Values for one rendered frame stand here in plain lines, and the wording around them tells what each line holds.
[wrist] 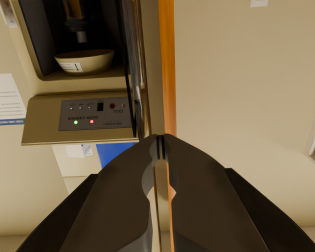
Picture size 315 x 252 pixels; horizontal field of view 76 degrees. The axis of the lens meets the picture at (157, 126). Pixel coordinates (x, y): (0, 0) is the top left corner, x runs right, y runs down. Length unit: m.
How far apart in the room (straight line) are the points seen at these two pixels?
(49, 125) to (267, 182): 1.28
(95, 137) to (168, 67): 0.25
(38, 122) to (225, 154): 0.98
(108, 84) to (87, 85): 0.06
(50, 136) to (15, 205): 1.24
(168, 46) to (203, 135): 0.77
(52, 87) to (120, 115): 0.22
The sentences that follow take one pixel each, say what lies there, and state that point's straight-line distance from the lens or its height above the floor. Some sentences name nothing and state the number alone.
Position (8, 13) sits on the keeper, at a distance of 0.65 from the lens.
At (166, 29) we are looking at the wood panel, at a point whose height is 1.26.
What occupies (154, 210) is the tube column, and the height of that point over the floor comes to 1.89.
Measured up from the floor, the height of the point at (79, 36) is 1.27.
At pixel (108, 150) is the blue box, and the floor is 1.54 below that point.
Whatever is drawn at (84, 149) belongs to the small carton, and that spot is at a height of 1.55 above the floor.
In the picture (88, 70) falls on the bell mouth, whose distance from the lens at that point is 0.62.
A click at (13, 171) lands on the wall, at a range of 1.57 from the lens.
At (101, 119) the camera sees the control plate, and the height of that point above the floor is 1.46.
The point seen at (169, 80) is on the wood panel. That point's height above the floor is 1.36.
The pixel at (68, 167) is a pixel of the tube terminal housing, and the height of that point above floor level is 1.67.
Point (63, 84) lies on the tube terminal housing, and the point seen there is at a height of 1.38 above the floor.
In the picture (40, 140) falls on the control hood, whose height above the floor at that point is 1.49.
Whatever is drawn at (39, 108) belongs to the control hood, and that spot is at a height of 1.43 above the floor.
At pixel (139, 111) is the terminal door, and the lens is 0.25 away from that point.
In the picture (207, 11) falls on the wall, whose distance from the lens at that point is 1.00.
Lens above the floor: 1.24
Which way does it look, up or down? 28 degrees up
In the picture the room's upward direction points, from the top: 176 degrees clockwise
